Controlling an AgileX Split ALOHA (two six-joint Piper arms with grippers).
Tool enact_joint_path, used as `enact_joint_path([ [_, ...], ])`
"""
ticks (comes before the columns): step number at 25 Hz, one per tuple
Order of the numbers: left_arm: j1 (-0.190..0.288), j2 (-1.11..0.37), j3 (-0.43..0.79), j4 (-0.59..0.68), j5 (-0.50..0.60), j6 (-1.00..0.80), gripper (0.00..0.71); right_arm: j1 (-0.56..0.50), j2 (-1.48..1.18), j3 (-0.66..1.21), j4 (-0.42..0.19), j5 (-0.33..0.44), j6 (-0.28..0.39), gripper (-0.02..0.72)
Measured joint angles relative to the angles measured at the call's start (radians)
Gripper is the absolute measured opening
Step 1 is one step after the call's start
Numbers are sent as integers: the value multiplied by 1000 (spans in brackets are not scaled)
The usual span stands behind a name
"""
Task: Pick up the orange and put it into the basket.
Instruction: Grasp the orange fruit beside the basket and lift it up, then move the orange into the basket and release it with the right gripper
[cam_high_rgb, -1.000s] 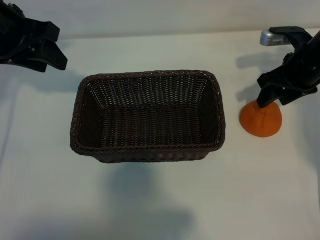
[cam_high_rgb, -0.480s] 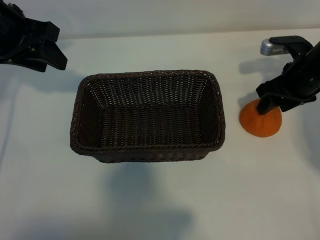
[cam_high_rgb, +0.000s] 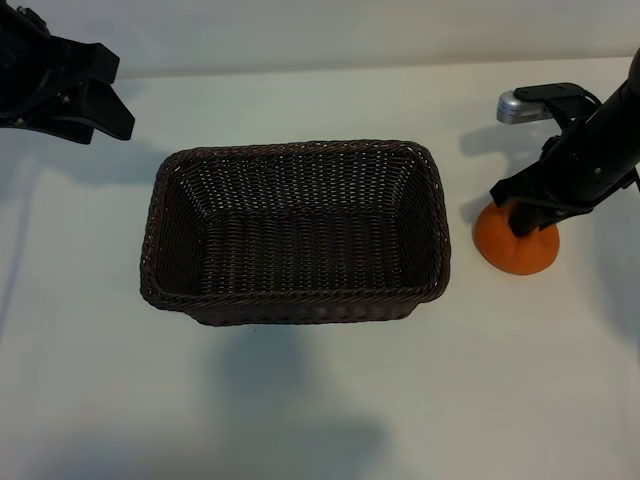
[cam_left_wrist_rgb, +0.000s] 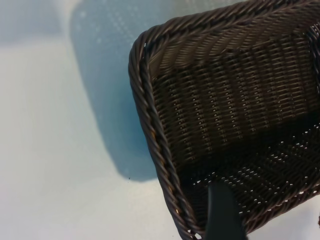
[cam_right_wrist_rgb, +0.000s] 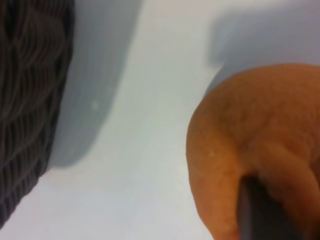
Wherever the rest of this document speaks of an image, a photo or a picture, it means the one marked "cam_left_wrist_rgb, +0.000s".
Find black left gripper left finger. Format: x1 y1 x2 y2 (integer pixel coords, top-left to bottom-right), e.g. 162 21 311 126
203 181 249 240

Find dark brown woven basket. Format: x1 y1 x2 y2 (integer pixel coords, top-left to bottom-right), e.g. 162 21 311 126
127 0 320 240

